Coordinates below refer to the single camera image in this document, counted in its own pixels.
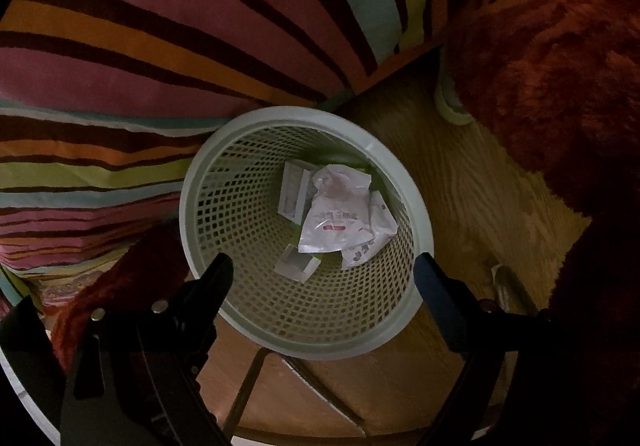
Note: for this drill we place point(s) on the white printed cardboard box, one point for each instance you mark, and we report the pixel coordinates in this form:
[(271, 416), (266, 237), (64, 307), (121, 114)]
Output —
[(294, 196)]

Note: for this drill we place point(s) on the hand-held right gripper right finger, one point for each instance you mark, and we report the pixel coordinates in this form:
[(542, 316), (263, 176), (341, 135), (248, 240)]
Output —
[(440, 301)]

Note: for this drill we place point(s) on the pale green slipper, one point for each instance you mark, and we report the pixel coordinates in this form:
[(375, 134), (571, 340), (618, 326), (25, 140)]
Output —
[(450, 109)]

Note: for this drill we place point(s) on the striped colourful bedsheet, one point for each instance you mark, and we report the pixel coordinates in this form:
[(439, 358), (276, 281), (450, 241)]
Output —
[(150, 26)]

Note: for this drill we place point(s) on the small green box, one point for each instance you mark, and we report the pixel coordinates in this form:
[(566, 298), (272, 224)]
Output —
[(295, 270)]

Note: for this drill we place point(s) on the metal rod frame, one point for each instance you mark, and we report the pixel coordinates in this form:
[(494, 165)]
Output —
[(245, 386)]

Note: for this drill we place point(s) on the red fuzzy rug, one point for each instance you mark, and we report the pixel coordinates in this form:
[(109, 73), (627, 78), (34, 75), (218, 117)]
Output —
[(550, 101)]

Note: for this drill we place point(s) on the pale green mesh wastebasket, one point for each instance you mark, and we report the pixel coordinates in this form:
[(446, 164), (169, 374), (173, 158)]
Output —
[(240, 206)]

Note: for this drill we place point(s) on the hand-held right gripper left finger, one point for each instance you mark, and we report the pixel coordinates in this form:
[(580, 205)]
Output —
[(217, 283)]

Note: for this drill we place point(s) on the white paper bag pink print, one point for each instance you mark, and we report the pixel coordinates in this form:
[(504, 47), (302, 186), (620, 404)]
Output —
[(332, 221)]

